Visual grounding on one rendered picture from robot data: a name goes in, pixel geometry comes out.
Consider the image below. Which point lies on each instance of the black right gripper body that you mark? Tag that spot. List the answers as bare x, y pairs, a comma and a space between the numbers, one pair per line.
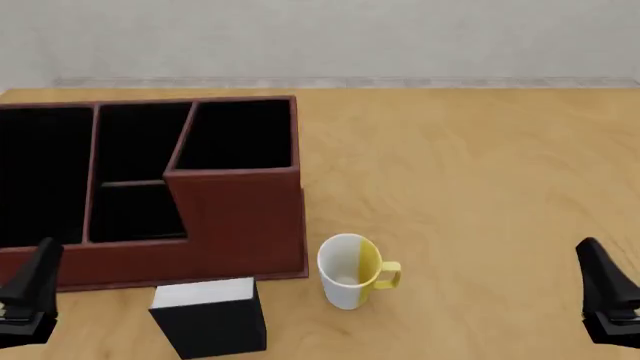
617, 326

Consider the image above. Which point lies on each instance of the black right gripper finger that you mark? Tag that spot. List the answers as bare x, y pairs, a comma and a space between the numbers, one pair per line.
602, 273

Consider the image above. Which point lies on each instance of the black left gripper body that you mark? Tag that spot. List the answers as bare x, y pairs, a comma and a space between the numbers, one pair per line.
22, 322

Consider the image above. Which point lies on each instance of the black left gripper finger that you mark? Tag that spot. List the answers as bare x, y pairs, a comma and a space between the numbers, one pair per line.
35, 270

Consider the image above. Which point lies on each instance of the black book with white pages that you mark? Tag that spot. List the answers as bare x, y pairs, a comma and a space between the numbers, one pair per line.
215, 322

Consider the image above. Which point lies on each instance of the red-brown desk caddy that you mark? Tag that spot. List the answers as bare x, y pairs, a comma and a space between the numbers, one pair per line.
240, 225

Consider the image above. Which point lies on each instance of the white and yellow mug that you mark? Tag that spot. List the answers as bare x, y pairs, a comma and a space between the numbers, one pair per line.
345, 277

